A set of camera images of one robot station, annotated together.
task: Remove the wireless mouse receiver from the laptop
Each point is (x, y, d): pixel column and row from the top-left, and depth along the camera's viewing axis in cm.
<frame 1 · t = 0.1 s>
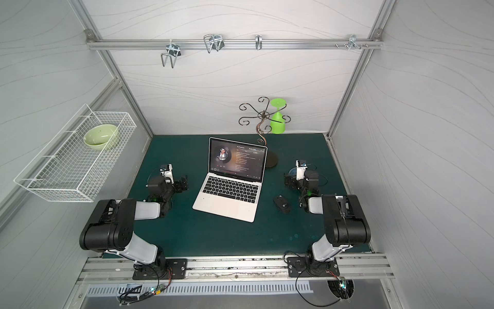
left hand: (178, 176, 94), fingers open
right hand: (296, 171, 95), fingers open
silver laptop: (231, 187, 98), on the table
black wireless mouse: (281, 203, 92), point 2 cm above the table
green plastic goblet: (278, 124, 99), point 21 cm above the table
dark metal cup stand: (264, 116, 88), point 31 cm above the table

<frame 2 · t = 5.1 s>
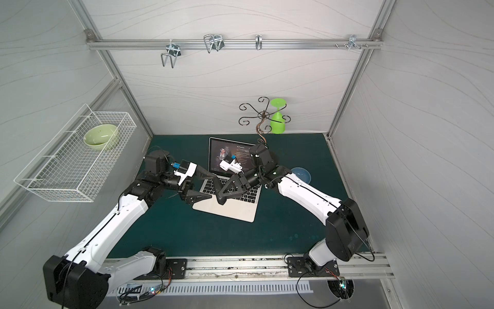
left hand: (212, 187, 64), fingers open
right hand: (219, 198, 63), fingers open
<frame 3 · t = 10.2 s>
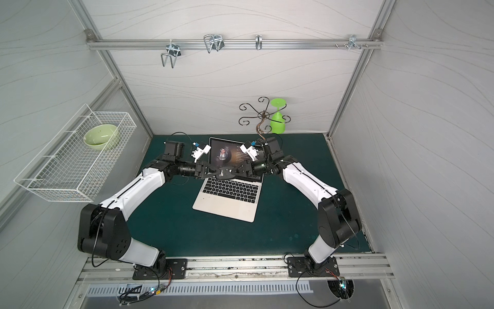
left hand: (218, 174, 75), fingers closed
right hand: (233, 172, 78), fingers open
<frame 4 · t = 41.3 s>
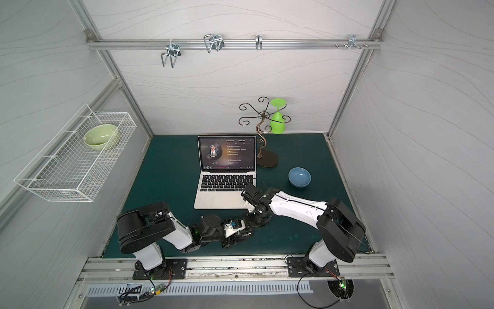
left hand: (243, 233, 82), fingers open
right hand: (246, 227, 81), fingers open
blue bowl: (299, 177, 103), on the table
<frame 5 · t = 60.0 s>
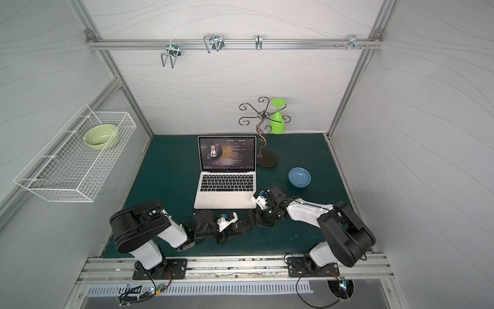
left hand: (237, 228, 83), fingers open
right hand: (250, 223, 83), fingers open
